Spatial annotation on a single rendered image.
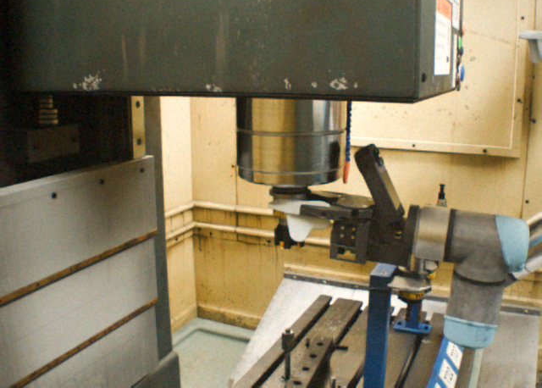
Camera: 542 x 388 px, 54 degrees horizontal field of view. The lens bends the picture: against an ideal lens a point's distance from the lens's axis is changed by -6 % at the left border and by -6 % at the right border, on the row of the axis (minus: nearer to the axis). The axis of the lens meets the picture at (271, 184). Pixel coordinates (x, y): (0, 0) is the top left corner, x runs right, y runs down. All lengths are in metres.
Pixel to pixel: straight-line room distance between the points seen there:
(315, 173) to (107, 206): 0.52
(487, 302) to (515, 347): 1.02
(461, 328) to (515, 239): 0.15
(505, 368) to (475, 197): 0.52
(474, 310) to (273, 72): 0.42
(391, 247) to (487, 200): 1.03
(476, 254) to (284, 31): 0.38
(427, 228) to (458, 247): 0.05
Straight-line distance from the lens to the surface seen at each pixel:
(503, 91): 1.75
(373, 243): 0.80
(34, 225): 1.00
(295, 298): 1.96
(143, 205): 1.23
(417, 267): 1.09
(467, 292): 0.79
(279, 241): 0.84
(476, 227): 0.77
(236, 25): 0.70
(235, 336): 2.16
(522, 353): 1.80
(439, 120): 1.77
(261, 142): 0.74
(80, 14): 0.86
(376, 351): 1.13
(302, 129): 0.73
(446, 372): 1.33
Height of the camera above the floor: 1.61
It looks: 12 degrees down
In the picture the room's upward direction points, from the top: straight up
